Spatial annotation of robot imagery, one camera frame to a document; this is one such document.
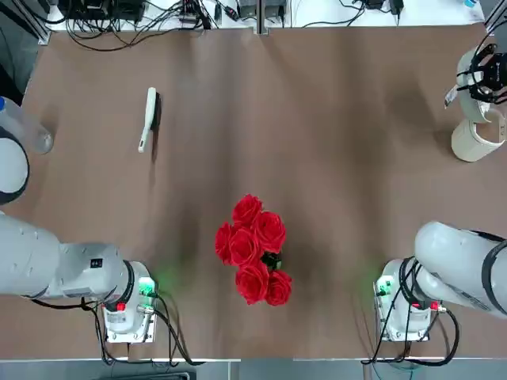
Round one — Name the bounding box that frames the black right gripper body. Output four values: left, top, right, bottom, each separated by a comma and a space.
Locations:
483, 52, 507, 106

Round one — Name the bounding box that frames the pale green plastic dustpan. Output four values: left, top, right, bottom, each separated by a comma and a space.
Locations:
455, 49, 501, 124

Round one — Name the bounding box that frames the pale brush with black bristles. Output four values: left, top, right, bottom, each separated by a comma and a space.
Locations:
137, 86, 162, 155

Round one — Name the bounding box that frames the black vase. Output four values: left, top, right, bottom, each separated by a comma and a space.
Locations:
260, 252, 284, 272

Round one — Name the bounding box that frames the black finned power box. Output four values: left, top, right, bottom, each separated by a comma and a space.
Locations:
114, 0, 146, 23
70, 0, 116, 21

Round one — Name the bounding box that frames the clear plastic bottle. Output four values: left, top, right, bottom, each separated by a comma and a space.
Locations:
0, 96, 55, 156

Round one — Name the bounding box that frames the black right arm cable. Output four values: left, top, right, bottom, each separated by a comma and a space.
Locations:
472, 39, 499, 67

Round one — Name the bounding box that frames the aluminium frame profile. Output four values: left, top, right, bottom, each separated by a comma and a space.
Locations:
483, 0, 507, 37
21, 0, 53, 45

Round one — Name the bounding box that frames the grey camera post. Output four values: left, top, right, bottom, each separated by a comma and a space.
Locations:
256, 0, 272, 36

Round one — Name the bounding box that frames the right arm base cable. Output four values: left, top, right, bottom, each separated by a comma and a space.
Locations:
360, 256, 463, 366

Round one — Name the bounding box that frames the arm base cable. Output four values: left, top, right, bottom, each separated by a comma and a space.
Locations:
93, 291, 208, 367
360, 256, 463, 366

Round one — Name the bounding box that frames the left arm base cable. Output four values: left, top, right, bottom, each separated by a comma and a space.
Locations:
93, 291, 208, 367

